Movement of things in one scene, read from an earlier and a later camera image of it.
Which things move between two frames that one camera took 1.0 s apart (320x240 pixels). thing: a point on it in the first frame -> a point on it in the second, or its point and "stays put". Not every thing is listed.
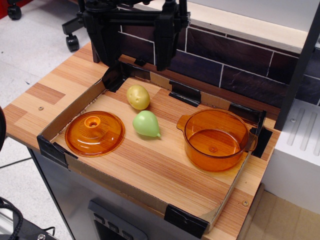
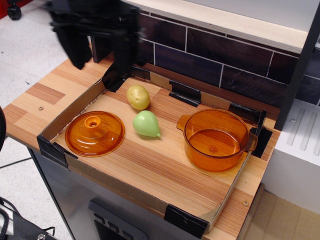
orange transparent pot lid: (94, 133) stays put
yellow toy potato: (138, 97) stays put
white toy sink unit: (294, 171) stays put
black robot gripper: (101, 18) -> (72, 19)
